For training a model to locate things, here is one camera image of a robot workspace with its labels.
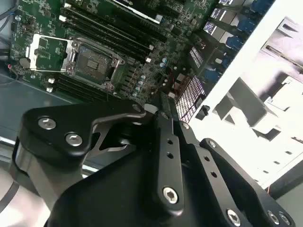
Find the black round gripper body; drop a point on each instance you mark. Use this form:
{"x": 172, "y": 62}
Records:
{"x": 106, "y": 201}

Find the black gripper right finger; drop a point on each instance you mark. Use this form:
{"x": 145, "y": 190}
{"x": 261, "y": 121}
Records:
{"x": 236, "y": 189}

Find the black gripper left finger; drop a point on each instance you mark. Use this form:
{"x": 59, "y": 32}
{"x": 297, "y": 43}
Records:
{"x": 59, "y": 123}

